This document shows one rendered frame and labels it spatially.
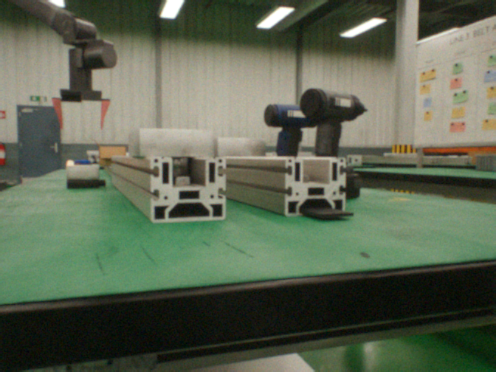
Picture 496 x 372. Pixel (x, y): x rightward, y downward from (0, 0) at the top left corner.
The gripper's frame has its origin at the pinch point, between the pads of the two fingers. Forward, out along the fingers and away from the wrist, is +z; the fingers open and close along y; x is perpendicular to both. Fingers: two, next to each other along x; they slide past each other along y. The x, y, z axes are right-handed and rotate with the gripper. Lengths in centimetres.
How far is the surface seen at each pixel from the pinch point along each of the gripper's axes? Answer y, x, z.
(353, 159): 241, 231, 11
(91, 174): 2.1, -3.8, 12.6
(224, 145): 28.0, -35.9, 5.5
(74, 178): -2.2, -3.8, 13.7
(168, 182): 10, -67, 11
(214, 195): 16, -68, 13
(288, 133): 49, -23, 2
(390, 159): 372, 342, 12
